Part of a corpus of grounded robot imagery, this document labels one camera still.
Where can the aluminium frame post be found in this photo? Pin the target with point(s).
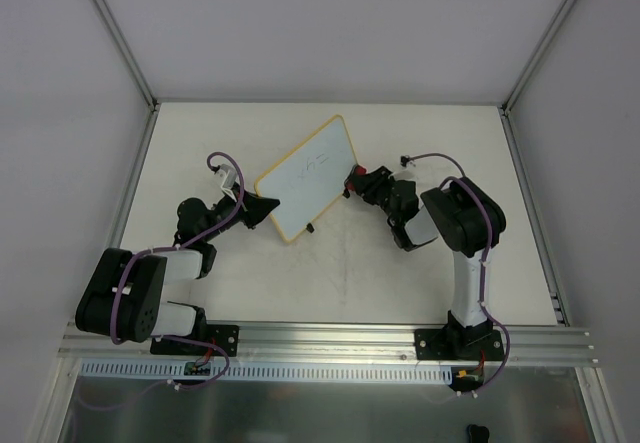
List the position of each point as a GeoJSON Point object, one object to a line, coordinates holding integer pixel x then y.
{"type": "Point", "coordinates": [123, 48]}
{"type": "Point", "coordinates": [556, 23]}

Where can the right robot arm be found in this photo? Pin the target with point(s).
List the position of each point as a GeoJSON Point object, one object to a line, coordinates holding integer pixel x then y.
{"type": "Point", "coordinates": [470, 224]}

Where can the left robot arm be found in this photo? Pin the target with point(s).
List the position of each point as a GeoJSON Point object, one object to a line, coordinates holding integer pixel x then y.
{"type": "Point", "coordinates": [123, 297]}

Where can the black object on floor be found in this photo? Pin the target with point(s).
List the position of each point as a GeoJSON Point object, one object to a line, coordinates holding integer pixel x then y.
{"type": "Point", "coordinates": [478, 434]}

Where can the right aluminium frame post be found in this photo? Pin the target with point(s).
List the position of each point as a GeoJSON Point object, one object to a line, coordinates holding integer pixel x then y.
{"type": "Point", "coordinates": [556, 23]}

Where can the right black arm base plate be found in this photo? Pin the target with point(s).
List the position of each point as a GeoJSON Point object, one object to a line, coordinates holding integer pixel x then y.
{"type": "Point", "coordinates": [452, 345]}

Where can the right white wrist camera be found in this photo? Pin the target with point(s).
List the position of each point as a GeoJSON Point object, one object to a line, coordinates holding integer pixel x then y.
{"type": "Point", "coordinates": [407, 167]}

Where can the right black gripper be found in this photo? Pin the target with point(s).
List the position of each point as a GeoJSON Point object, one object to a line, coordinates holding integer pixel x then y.
{"type": "Point", "coordinates": [370, 186]}

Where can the aluminium mounting rail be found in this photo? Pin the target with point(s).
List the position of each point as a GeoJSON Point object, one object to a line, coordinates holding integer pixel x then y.
{"type": "Point", "coordinates": [356, 344]}

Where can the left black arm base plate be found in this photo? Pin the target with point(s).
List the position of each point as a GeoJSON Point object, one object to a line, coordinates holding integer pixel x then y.
{"type": "Point", "coordinates": [215, 337]}

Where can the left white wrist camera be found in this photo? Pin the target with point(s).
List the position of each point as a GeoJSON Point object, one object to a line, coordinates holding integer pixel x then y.
{"type": "Point", "coordinates": [228, 175]}

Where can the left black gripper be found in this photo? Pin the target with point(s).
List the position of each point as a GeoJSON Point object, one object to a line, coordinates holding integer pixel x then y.
{"type": "Point", "coordinates": [248, 208]}

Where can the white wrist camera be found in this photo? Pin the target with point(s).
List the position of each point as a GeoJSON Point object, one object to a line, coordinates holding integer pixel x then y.
{"type": "Point", "coordinates": [228, 175]}
{"type": "Point", "coordinates": [407, 167]}

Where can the red whiteboard eraser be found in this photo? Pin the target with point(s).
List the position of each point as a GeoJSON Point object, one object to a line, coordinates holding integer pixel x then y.
{"type": "Point", "coordinates": [356, 172]}

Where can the left aluminium frame post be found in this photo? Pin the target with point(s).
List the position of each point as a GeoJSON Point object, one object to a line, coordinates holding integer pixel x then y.
{"type": "Point", "coordinates": [123, 48]}

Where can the yellow framed whiteboard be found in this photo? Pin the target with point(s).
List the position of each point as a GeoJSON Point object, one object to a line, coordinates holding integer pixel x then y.
{"type": "Point", "coordinates": [309, 179]}

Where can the slotted white cable duct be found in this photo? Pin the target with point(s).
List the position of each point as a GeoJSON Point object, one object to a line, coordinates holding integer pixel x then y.
{"type": "Point", "coordinates": [269, 372]}

